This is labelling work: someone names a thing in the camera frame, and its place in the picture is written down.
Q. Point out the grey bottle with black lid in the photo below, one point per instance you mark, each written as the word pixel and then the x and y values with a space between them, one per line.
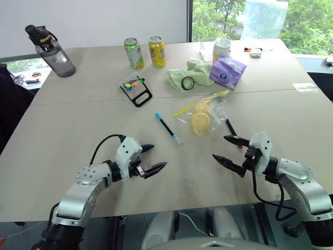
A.
pixel 58 60

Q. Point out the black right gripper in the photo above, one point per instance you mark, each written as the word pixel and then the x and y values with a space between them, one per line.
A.
pixel 251 157

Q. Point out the black window frame post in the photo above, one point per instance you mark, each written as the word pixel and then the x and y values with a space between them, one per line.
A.
pixel 189 20

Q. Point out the purple tissue pack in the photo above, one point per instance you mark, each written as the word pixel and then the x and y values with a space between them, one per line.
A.
pixel 226 73

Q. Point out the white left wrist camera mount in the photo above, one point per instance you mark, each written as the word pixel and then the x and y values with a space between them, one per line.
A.
pixel 127 152

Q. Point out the black red marker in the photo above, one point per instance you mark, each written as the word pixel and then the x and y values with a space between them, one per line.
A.
pixel 230 126

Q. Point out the light green towel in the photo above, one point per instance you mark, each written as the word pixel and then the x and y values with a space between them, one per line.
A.
pixel 201 71

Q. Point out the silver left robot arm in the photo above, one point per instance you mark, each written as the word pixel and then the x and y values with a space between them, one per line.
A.
pixel 78 192

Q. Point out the silver robot leg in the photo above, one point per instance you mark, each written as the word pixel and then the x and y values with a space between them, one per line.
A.
pixel 160 229
pixel 225 224

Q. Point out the dark side table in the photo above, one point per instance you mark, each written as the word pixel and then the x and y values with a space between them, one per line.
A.
pixel 318 76

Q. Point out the white and yellow cup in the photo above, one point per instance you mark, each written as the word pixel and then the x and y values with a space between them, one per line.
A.
pixel 221 48

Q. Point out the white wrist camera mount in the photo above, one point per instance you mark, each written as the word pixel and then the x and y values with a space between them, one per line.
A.
pixel 262 145
pixel 127 152

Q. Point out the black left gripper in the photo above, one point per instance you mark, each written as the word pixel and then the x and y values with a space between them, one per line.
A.
pixel 136 166

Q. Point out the green drink can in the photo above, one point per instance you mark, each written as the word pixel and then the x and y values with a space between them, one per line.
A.
pixel 134 54

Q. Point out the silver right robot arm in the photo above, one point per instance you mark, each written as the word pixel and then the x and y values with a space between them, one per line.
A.
pixel 304 187

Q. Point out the clear plastic container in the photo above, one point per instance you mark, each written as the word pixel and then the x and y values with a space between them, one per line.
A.
pixel 206 53

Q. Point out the colourful small items in box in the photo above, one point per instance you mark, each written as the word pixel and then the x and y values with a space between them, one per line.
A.
pixel 129 85

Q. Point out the small white case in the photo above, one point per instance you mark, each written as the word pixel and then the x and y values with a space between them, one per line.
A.
pixel 255 52

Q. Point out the grey robot torso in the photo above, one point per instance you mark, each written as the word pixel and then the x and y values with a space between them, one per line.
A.
pixel 213 244

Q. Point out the zip bag with yellow fruit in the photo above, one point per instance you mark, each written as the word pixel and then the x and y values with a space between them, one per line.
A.
pixel 201 119

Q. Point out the clear tape strip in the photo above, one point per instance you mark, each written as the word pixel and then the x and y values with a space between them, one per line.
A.
pixel 305 86

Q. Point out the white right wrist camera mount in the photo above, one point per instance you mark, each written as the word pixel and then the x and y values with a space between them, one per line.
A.
pixel 262 145

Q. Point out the yellow drink can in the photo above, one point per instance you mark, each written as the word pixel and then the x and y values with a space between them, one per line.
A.
pixel 157 53

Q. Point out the black pen with blue cap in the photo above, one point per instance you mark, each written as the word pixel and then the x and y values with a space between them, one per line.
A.
pixel 165 126

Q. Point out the translucent blue plastic bag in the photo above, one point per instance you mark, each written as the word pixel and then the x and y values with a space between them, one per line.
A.
pixel 262 18

